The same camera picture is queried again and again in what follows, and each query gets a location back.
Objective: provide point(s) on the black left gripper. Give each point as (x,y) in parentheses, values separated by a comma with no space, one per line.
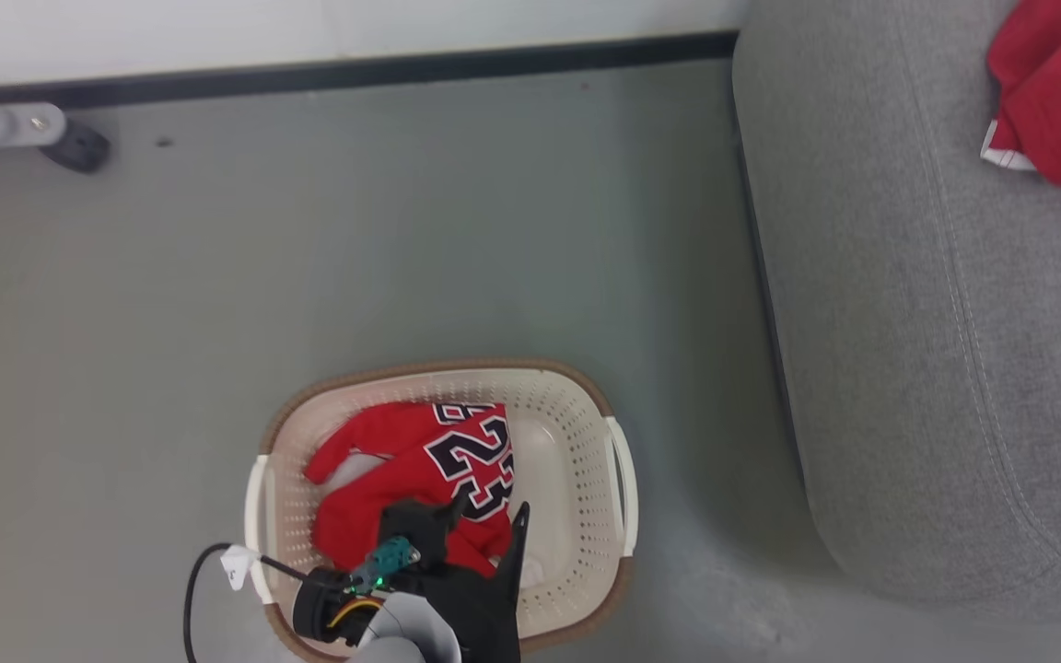
(475,617)

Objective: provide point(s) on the red jersey number 23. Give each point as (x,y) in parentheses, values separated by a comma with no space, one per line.
(402,460)

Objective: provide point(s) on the red garment with white trim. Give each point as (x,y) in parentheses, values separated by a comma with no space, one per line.
(1055,92)

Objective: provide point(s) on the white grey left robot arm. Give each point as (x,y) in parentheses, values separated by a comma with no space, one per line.
(328,608)

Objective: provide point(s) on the grey fabric sofa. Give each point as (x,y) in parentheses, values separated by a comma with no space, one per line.
(908,322)

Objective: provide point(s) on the cream perforated laundry basket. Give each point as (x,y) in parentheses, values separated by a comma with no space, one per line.
(567,479)

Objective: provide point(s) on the teal connector board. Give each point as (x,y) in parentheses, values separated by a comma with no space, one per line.
(388,558)

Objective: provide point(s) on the white paper tag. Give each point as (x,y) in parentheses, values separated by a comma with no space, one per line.
(238,566)

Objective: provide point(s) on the black baseboard strip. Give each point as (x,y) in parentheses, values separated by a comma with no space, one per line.
(355,69)

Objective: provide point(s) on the black caster wheel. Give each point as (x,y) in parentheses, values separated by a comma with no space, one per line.
(79,147)

